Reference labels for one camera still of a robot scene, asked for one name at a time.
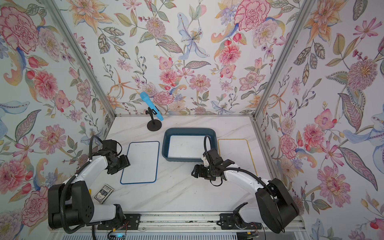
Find blue microphone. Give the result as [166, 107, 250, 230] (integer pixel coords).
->
[140, 92, 164, 121]

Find aluminium corner post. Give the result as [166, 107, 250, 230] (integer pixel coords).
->
[42, 0, 117, 120]
[253, 1, 316, 121]

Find right aluminium corner post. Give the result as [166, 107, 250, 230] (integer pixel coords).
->
[253, 1, 316, 121]

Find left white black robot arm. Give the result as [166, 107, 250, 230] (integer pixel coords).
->
[48, 136, 130, 234]

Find blue-framed whiteboard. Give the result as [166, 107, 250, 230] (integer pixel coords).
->
[120, 141, 160, 185]
[168, 135, 205, 162]

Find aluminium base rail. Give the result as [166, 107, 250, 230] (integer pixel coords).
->
[49, 211, 304, 233]

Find teal plastic storage box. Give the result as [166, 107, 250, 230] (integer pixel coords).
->
[162, 128, 218, 163]

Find left aluminium corner post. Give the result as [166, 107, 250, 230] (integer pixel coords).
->
[42, 0, 117, 120]

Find yellow-framed whiteboard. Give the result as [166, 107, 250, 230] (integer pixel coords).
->
[218, 139, 258, 175]

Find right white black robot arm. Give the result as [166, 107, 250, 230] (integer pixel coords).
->
[191, 135, 300, 234]

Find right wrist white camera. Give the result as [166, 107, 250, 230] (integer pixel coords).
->
[201, 154, 210, 167]

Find black microphone stand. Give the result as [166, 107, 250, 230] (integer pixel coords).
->
[146, 107, 162, 132]

